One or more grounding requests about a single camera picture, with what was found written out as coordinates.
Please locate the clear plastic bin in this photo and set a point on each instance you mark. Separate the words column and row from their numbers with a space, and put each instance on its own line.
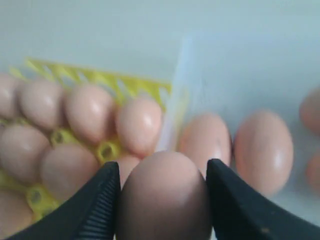
column 237, row 73

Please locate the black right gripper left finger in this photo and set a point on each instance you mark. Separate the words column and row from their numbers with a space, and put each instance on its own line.
column 90, row 214

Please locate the yellow plastic egg tray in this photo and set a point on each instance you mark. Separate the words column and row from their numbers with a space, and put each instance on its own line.
column 118, row 85

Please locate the brown egg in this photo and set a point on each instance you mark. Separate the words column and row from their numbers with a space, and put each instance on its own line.
column 9, row 91
column 309, row 111
column 312, row 172
column 138, row 125
column 66, row 168
column 42, row 103
column 21, row 150
column 15, row 213
column 90, row 111
column 126, row 164
column 165, row 197
column 264, row 152
column 204, row 138

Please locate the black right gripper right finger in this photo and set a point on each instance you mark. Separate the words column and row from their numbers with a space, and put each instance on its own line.
column 238, row 212

